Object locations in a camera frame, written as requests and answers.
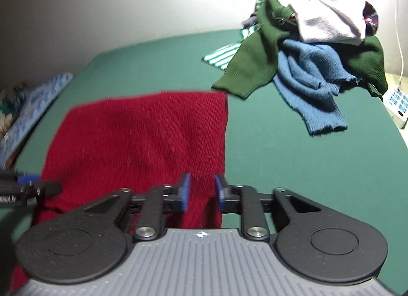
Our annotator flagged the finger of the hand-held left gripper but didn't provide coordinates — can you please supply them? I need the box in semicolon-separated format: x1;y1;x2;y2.
27;181;62;204
17;173;41;186

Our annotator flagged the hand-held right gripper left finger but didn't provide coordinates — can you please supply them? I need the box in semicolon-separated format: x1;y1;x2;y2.
84;173;192;242

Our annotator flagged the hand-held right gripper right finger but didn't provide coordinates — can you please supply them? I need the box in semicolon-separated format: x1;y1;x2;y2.
213;173;322;241

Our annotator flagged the red knit sweater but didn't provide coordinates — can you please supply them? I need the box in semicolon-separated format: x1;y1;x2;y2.
9;90;228;293

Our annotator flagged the blue white checkered cloth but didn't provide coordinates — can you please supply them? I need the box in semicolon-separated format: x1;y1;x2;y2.
0;72;74;169

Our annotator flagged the dark green sweater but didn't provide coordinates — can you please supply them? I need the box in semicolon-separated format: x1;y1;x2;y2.
211;0;389;103

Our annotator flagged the green white striped shirt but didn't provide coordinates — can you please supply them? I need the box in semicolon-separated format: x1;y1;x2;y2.
201;0;266;70

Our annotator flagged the blue knit sweater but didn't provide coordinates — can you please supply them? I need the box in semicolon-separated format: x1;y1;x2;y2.
272;39;358;137

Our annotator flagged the grey garment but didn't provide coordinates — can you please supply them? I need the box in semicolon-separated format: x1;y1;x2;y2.
241;14;261;29

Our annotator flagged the white power strip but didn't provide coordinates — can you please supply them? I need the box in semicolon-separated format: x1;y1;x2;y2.
382;87;408;129

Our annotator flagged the white garment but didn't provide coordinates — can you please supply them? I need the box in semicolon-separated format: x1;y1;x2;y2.
264;0;367;46

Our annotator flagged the plaid cloth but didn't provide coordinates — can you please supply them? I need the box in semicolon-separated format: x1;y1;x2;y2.
363;1;380;37

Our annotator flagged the white power cable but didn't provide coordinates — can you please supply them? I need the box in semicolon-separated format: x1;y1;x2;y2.
394;0;405;91

